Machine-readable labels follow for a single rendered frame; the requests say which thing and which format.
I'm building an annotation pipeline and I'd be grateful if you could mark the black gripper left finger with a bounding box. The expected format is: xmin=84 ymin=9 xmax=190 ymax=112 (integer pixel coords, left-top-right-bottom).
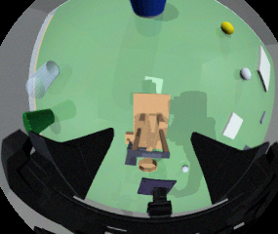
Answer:
xmin=28 ymin=128 xmax=114 ymax=200

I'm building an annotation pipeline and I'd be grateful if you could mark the white flat square plate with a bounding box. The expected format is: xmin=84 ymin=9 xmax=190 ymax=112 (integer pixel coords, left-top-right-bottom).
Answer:
xmin=221 ymin=112 xmax=243 ymax=139

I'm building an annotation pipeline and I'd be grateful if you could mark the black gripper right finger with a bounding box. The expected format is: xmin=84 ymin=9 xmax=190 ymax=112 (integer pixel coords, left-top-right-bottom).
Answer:
xmin=190 ymin=133 xmax=270 ymax=204

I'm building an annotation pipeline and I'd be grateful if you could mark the yellow ball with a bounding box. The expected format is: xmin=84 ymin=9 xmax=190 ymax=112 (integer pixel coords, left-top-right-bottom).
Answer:
xmin=220 ymin=21 xmax=233 ymax=35

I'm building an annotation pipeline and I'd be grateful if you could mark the dark green cup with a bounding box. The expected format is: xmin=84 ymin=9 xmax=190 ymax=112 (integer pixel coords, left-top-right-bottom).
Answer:
xmin=22 ymin=108 xmax=56 ymax=134

